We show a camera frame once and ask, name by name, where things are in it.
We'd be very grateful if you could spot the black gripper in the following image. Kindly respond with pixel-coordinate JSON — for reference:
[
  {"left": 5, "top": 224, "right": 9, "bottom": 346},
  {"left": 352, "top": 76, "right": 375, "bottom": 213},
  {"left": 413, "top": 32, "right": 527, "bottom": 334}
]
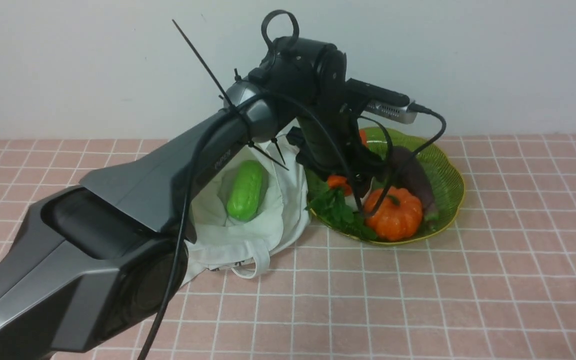
[{"left": 286, "top": 112, "right": 394, "bottom": 193}]

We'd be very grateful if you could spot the orange carrot with green leaves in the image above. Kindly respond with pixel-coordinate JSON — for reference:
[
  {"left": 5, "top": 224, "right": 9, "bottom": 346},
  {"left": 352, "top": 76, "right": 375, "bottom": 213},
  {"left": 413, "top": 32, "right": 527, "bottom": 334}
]
[{"left": 306, "top": 172, "right": 378, "bottom": 242}]

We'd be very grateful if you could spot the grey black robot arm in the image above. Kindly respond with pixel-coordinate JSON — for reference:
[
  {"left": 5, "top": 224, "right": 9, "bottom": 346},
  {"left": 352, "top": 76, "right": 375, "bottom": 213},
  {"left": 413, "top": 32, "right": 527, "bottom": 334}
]
[{"left": 0, "top": 36, "right": 409, "bottom": 360}]

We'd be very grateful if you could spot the white cloth tote bag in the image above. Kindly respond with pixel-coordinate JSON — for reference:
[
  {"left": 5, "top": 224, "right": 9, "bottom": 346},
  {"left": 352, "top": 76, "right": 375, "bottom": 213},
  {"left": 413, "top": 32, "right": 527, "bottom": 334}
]
[{"left": 183, "top": 134, "right": 310, "bottom": 284}]

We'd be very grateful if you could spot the purple eggplant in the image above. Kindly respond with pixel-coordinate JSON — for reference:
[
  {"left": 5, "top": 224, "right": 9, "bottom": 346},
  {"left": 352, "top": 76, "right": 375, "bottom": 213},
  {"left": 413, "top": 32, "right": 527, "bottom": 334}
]
[{"left": 388, "top": 145, "right": 440, "bottom": 228}]

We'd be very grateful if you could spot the green chayote squash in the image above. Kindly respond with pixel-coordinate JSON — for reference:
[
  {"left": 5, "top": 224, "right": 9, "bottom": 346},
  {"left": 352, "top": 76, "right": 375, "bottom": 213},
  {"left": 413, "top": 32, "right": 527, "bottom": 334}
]
[{"left": 226, "top": 160, "right": 265, "bottom": 222}]

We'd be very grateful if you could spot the orange pumpkin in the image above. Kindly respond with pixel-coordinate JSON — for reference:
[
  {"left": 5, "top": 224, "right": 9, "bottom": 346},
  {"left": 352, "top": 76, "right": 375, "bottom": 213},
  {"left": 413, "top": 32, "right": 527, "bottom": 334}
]
[{"left": 365, "top": 187, "right": 423, "bottom": 243}]

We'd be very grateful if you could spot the pink grid tablecloth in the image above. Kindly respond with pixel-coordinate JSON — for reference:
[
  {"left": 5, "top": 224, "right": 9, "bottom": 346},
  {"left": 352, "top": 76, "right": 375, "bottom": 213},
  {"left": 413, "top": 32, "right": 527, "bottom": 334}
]
[{"left": 0, "top": 132, "right": 576, "bottom": 360}]

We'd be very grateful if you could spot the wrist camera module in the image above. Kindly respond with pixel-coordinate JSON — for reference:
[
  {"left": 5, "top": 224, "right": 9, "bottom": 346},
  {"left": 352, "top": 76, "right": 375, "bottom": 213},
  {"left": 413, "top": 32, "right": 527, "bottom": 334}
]
[{"left": 345, "top": 78, "right": 417, "bottom": 125}]

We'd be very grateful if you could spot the green wire basket plate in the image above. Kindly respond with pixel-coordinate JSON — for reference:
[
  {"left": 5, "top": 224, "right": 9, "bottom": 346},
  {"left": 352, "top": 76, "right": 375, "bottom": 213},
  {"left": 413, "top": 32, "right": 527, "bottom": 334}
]
[{"left": 310, "top": 145, "right": 466, "bottom": 247}]

